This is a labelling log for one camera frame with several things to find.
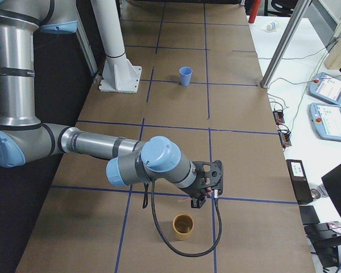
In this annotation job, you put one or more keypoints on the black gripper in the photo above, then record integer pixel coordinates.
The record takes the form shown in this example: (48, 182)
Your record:
(195, 195)

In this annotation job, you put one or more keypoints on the pink chopstick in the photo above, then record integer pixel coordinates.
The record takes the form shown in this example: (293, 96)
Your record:
(208, 195)

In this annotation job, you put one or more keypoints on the blue ribbed cup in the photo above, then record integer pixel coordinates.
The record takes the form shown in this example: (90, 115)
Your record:
(185, 75)

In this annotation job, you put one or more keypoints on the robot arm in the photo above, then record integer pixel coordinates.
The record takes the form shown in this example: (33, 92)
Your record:
(25, 140)

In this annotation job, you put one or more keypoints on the wooden cup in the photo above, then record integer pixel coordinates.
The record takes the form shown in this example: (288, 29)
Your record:
(182, 225)

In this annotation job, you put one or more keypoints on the black box with white label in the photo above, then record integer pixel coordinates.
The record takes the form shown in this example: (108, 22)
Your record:
(299, 181)

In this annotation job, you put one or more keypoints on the left black connector block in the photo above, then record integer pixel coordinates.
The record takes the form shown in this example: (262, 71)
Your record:
(284, 135)

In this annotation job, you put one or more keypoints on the black connector block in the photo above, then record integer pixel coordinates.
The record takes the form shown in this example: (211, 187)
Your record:
(278, 117)
(284, 135)

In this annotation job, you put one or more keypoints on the black flat device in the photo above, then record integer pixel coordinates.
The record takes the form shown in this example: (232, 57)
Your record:
(308, 215)

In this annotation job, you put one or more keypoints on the right black connector block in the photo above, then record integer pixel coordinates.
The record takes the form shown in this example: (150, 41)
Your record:
(278, 117)

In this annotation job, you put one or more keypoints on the brown paper table cover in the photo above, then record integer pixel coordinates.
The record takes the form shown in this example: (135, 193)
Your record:
(87, 225)

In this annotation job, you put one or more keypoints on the near teach pendant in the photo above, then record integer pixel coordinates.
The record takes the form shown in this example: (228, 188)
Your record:
(326, 120)

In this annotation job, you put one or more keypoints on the teach pendant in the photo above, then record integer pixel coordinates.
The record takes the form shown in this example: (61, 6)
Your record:
(326, 88)
(326, 120)

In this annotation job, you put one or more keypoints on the far teach pendant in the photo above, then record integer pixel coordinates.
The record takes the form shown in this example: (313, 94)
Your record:
(326, 88)

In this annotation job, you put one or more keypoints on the white bottle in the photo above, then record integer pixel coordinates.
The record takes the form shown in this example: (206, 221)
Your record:
(272, 26)

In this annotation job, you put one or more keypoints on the red cylinder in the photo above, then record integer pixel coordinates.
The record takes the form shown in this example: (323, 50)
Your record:
(254, 11)

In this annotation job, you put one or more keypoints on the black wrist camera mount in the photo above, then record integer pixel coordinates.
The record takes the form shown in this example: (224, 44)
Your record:
(209, 175)

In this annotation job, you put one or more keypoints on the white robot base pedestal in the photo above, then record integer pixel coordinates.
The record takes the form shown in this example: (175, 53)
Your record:
(118, 75)

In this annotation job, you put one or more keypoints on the aluminium frame post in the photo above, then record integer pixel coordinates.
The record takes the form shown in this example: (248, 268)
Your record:
(291, 27)

